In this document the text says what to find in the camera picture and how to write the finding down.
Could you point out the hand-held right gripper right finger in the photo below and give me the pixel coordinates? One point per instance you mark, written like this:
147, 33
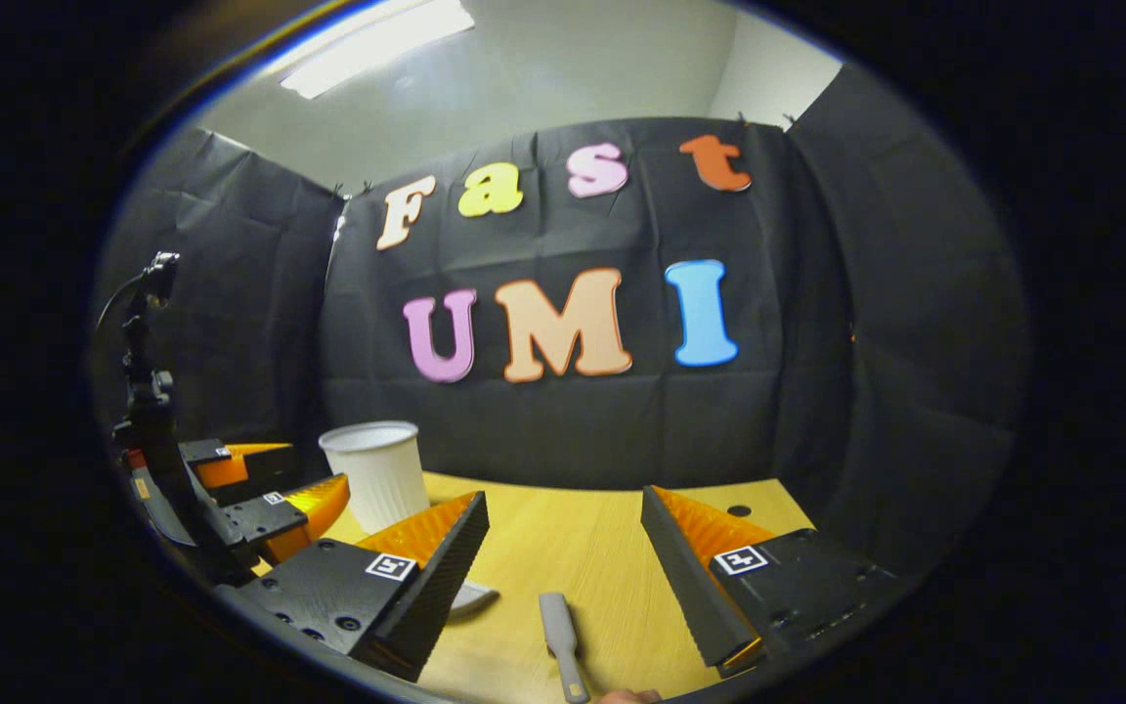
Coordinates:
685, 582

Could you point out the wooden desktop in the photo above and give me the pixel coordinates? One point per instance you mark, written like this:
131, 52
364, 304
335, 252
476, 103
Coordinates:
573, 548

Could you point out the grey dustpan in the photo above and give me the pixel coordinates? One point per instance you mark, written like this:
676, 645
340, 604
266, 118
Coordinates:
473, 596

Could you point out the small grey broom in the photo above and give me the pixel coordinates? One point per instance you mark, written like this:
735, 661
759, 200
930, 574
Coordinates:
559, 621

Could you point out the ceiling light panel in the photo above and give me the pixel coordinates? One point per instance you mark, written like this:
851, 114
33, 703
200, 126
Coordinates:
377, 44

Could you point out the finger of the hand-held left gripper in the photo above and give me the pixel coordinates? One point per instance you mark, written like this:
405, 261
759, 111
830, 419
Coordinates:
211, 455
265, 513

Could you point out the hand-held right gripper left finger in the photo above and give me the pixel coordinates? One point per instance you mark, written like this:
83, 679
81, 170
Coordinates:
436, 587

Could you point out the white ribbed garbage bin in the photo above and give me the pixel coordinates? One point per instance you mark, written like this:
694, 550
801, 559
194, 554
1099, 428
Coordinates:
382, 484

